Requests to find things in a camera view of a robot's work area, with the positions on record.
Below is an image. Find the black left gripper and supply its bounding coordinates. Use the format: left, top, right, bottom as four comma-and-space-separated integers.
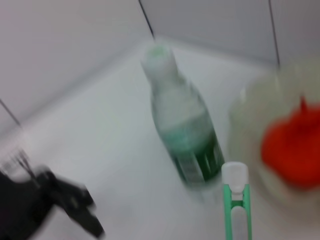
0, 167, 106, 240

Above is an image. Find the clear green-label water bottle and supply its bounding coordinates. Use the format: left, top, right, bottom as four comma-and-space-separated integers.
141, 43, 226, 194

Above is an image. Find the green utility knife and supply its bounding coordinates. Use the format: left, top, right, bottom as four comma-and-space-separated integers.
221, 161, 252, 240

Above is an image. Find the red-orange toy orange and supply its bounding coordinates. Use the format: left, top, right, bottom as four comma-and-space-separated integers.
261, 96, 320, 191

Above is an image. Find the green frosted glass fruit bowl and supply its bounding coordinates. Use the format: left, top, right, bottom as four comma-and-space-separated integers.
228, 57, 320, 227

